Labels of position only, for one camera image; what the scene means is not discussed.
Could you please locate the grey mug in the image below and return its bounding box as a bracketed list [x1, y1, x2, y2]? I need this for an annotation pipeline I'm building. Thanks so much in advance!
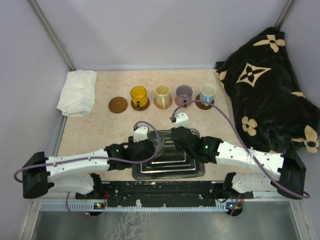
[147, 131, 165, 153]

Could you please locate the dark brown wooden coaster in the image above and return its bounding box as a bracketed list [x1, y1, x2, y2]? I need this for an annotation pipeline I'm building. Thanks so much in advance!
[195, 94, 212, 110]

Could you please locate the light woven coaster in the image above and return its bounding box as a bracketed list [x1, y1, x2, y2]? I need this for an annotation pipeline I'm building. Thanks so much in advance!
[175, 97, 192, 109]

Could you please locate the reddish brown wooden coaster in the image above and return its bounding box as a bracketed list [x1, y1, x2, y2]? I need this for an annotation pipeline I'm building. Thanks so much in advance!
[130, 98, 150, 112]

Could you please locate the tan woven coaster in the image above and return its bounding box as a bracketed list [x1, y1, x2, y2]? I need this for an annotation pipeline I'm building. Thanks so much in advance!
[153, 97, 173, 109]

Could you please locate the purple translucent cup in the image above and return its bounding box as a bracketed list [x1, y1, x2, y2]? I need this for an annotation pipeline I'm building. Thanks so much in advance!
[175, 84, 193, 105]

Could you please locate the white and blue mug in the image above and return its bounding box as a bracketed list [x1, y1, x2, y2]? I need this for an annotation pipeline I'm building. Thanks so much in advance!
[199, 83, 217, 107]

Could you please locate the yellow mug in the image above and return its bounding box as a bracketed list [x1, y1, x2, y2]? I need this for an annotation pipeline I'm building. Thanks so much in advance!
[130, 86, 148, 108]

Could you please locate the cream mug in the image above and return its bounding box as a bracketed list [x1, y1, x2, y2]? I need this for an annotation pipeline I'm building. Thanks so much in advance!
[155, 84, 171, 109]

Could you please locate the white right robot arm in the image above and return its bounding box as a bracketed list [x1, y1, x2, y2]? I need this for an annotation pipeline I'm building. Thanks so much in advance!
[170, 126, 308, 200]

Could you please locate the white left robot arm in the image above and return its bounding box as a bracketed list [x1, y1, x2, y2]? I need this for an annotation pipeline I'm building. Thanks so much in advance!
[22, 139, 159, 199]

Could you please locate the metal serving tray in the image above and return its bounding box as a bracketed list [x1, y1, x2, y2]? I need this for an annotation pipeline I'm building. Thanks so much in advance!
[132, 130, 205, 181]

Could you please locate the white folded cloth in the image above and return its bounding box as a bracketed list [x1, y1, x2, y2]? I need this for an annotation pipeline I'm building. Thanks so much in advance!
[56, 70, 98, 118]

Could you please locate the black floral blanket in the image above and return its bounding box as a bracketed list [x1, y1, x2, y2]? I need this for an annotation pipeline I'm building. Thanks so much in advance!
[215, 27, 320, 154]

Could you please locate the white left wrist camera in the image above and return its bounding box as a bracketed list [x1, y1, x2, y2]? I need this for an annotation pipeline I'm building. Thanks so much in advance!
[133, 126, 149, 143]

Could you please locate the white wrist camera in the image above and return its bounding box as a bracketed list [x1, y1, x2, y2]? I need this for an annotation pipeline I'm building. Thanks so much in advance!
[133, 126, 149, 143]
[175, 112, 190, 129]

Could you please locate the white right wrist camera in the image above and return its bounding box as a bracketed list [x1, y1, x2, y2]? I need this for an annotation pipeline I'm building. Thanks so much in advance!
[175, 112, 190, 129]

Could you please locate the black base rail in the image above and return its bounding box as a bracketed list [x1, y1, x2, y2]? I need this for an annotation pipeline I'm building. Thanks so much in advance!
[75, 181, 254, 213]

